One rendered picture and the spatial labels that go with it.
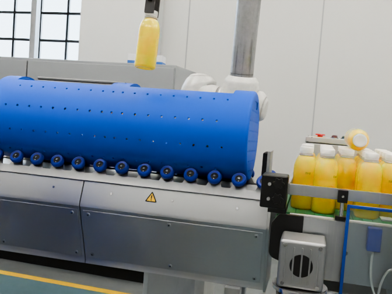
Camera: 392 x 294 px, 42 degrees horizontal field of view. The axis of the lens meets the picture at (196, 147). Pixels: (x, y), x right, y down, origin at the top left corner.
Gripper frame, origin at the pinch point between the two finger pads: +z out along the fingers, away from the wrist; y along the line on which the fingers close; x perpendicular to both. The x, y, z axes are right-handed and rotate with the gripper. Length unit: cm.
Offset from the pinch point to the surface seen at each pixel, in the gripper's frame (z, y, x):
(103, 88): 27.2, -3.1, -14.0
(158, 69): -11, -159, -48
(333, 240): 63, 7, 61
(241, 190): 54, -4, 34
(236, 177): 50, -4, 32
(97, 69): -8, -161, -91
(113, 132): 40.8, 1.1, -7.1
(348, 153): 39, -7, 63
